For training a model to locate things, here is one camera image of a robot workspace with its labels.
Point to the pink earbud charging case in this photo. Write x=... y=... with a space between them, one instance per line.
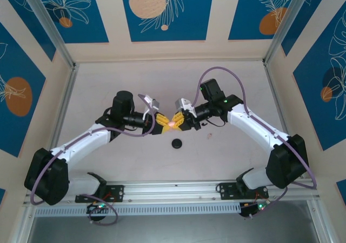
x=171 y=124

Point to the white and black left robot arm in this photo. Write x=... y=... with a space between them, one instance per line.
x=81 y=143

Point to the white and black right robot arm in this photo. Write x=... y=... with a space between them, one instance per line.
x=256 y=127

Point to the black controller board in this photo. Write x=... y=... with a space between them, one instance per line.
x=250 y=209
x=94 y=209

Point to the aluminium table side rail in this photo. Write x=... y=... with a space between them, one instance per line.
x=273 y=91
x=67 y=97

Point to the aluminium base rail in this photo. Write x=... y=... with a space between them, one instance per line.
x=173 y=193

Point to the aluminium frame post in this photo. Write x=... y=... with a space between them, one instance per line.
x=48 y=24
x=286 y=27

